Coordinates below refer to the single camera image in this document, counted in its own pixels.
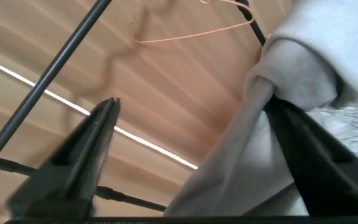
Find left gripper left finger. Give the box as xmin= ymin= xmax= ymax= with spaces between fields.
xmin=6 ymin=97 xmax=121 ymax=218

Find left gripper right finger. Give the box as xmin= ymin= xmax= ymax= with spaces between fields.
xmin=264 ymin=94 xmax=358 ymax=217

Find pale grey shorts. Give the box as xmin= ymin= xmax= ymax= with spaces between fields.
xmin=163 ymin=0 xmax=358 ymax=217

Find black clothes rack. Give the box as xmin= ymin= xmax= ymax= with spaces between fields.
xmin=0 ymin=0 xmax=267 ymax=213

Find pink clothes hanger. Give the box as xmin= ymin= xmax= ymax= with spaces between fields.
xmin=131 ymin=0 xmax=256 ymax=44

